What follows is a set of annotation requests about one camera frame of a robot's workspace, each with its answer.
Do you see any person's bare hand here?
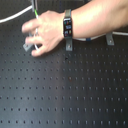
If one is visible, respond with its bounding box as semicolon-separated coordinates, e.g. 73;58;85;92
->
22;11;64;57

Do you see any white cable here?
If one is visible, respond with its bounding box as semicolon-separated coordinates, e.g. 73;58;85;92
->
0;4;128;42

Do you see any person's bare forearm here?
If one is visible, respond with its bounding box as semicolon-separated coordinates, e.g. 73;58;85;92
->
71;0;128;38

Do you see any black smartwatch with grey band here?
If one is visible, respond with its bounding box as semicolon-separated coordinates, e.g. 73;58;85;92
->
62;8;74;40

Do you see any grey metal cable clip middle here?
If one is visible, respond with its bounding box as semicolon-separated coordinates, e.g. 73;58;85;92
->
66;38;73;51

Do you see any grey metal cable clip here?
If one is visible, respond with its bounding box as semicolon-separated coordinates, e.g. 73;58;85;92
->
106;32;114;46
66;38;73;51
23;33;38;52

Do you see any grey metal post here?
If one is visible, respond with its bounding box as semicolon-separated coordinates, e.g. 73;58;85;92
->
31;0;38;12

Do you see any grey metal cable clip left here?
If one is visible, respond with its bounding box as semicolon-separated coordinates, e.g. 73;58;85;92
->
23;33;38;52

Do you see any grey metal cable clip right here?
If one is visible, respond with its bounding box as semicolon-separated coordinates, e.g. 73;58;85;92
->
106;32;114;46

